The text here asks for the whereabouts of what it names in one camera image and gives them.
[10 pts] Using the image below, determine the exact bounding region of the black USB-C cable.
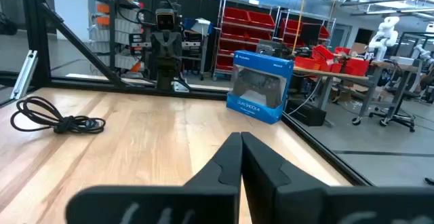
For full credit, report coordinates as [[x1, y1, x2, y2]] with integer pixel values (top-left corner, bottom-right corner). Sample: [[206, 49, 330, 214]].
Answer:
[[9, 96, 106, 135]]

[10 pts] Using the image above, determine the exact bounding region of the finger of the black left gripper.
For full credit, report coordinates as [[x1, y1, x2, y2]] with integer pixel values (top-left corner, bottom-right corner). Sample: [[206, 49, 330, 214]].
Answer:
[[151, 46, 167, 65], [165, 46, 182, 65]]

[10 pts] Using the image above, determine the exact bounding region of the red plastic bin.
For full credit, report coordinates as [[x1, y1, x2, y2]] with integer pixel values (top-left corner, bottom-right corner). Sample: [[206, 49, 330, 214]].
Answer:
[[344, 58, 370, 77]]

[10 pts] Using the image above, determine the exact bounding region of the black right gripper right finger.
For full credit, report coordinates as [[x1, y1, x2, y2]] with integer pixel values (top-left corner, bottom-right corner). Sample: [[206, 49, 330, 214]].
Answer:
[[241, 131, 434, 224]]

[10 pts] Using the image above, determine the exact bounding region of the wire rack with red bins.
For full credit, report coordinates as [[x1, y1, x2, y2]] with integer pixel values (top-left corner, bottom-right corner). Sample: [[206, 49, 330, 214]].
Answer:
[[212, 0, 282, 81], [277, 10, 336, 48]]

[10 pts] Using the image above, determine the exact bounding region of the grey parts organiser shelf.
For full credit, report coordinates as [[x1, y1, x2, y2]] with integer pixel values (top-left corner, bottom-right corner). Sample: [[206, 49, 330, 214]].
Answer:
[[88, 0, 144, 77]]

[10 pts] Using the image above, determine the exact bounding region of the yellow cable with plug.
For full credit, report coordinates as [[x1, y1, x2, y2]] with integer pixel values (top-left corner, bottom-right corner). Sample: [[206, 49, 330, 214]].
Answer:
[[291, 0, 307, 56]]

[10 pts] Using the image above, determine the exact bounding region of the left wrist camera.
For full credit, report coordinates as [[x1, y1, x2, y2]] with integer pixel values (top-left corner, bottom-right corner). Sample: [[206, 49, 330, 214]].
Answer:
[[155, 8, 177, 31]]

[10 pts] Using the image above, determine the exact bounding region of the black equipment case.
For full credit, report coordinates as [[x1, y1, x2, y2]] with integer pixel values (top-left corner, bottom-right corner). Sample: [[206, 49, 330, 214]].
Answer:
[[285, 98, 327, 127]]

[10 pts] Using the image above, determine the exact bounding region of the blue DualShock 4 box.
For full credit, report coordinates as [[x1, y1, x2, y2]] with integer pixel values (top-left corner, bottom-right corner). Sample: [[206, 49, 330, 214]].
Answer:
[[226, 50, 295, 126]]

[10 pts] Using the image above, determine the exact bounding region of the grey-legged work table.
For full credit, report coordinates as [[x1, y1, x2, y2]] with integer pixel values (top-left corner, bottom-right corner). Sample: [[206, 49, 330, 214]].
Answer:
[[293, 60, 421, 133]]

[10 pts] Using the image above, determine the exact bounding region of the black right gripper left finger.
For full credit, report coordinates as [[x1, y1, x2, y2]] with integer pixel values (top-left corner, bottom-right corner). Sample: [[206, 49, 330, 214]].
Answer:
[[65, 131, 243, 224]]

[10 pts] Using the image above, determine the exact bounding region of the white robot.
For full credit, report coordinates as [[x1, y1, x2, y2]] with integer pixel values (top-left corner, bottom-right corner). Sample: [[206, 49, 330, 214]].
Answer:
[[368, 16, 400, 62]]

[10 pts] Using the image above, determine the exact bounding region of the silver aluminium bracket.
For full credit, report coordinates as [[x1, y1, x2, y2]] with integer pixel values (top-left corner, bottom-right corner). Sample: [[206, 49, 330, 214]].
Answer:
[[9, 50, 39, 100]]

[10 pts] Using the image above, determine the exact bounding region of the black aluminium table frame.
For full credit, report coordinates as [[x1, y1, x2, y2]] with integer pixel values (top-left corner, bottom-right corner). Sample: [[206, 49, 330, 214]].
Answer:
[[0, 0, 374, 187]]

